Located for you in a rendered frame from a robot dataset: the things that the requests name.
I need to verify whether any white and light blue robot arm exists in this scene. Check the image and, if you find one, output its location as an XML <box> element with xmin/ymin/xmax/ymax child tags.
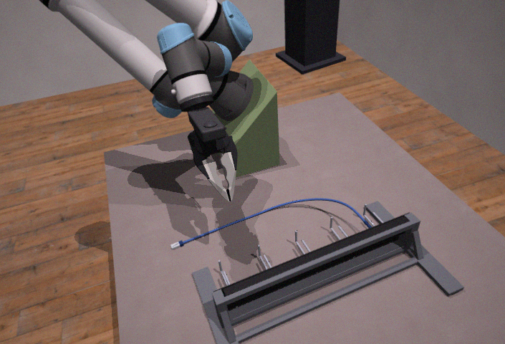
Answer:
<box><xmin>40</xmin><ymin>0</ymin><xmax>254</xmax><ymax>143</ymax></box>

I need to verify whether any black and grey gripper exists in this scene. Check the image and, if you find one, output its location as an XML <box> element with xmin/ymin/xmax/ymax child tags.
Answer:
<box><xmin>180</xmin><ymin>95</ymin><xmax>238</xmax><ymax>202</ymax></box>

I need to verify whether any white network cable plug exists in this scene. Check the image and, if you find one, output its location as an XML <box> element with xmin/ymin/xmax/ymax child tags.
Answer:
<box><xmin>171</xmin><ymin>240</ymin><xmax>184</xmax><ymax>249</ymax></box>

